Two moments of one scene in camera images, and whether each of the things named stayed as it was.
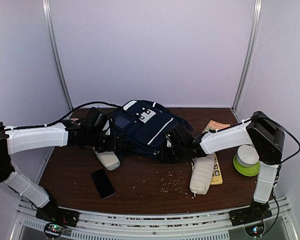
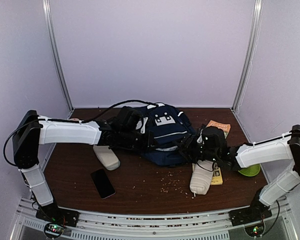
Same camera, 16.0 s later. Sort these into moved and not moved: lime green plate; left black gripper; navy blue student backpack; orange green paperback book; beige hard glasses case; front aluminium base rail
Moved: left black gripper; navy blue student backpack
Not moved: beige hard glasses case; lime green plate; front aluminium base rail; orange green paperback book
